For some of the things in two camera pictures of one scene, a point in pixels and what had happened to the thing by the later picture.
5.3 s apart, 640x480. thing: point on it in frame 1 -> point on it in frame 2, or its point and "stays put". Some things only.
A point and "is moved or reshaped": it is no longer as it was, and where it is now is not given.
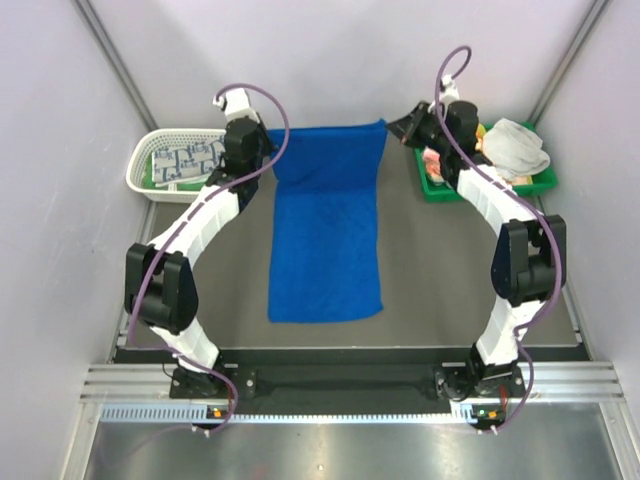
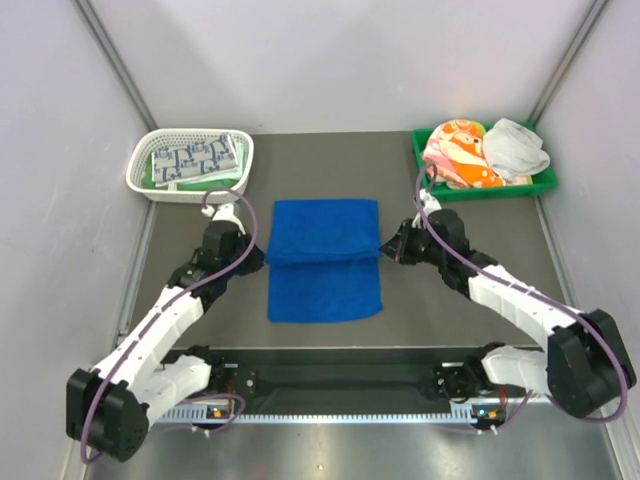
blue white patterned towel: [187, 162] stays put
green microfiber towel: [148, 182] stays put
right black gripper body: [429, 135] -> [415, 247]
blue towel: [325, 224] is moved or reshaped
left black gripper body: [264, 146] -> [242, 248]
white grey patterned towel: [514, 150] stays put
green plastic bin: [435, 192] stays put
